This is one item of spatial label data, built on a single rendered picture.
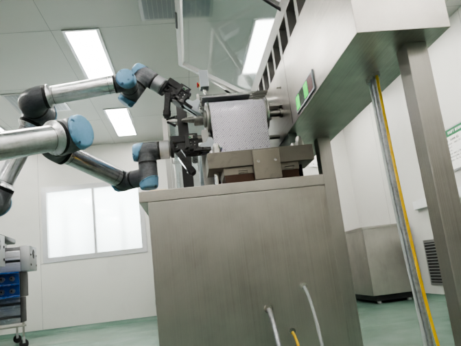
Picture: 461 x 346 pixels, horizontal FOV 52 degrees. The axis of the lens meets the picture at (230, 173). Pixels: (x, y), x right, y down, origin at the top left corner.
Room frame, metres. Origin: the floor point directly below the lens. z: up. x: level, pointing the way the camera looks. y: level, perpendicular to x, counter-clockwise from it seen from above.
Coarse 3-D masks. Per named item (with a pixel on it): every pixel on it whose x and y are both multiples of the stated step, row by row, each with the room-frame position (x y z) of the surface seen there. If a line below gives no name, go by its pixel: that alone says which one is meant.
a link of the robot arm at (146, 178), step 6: (144, 162) 1.82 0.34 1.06; (150, 162) 1.82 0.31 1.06; (156, 162) 1.86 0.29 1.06; (144, 168) 1.82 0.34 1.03; (150, 168) 1.82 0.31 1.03; (156, 168) 1.85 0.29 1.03; (132, 174) 1.85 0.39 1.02; (138, 174) 1.84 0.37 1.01; (144, 174) 1.82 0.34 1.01; (150, 174) 1.82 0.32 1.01; (156, 174) 1.84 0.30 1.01; (132, 180) 1.85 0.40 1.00; (138, 180) 1.84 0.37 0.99; (144, 180) 1.82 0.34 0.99; (150, 180) 1.82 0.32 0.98; (156, 180) 1.84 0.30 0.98; (138, 186) 1.87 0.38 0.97; (144, 186) 1.82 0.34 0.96; (150, 186) 1.83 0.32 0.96; (156, 186) 1.85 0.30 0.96
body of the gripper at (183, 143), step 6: (174, 138) 1.85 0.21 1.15; (180, 138) 1.85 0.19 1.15; (186, 138) 1.84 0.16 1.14; (192, 138) 1.84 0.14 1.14; (174, 144) 1.86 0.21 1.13; (180, 144) 1.86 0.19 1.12; (186, 144) 1.84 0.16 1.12; (192, 144) 1.85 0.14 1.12; (174, 150) 1.85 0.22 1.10; (186, 150) 1.84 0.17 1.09; (186, 156) 1.88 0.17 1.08; (192, 156) 1.90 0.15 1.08
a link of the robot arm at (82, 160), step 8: (48, 152) 1.54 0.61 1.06; (80, 152) 1.68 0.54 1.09; (56, 160) 1.62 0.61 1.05; (64, 160) 1.63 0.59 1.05; (72, 160) 1.66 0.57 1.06; (80, 160) 1.68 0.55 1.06; (88, 160) 1.71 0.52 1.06; (96, 160) 1.74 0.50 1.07; (80, 168) 1.71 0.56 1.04; (88, 168) 1.73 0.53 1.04; (96, 168) 1.75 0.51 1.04; (104, 168) 1.78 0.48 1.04; (112, 168) 1.81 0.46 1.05; (96, 176) 1.78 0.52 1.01; (104, 176) 1.80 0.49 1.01; (112, 176) 1.82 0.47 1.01; (120, 176) 1.85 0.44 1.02; (128, 176) 1.86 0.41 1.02; (112, 184) 1.86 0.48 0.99; (120, 184) 1.87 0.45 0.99; (128, 184) 1.88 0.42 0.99
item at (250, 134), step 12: (264, 120) 1.91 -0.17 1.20; (216, 132) 1.89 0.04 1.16; (228, 132) 1.89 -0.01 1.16; (240, 132) 1.90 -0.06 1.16; (252, 132) 1.90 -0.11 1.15; (264, 132) 1.91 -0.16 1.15; (228, 144) 1.89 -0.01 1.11; (240, 144) 1.90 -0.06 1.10; (252, 144) 1.90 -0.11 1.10; (264, 144) 1.91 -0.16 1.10
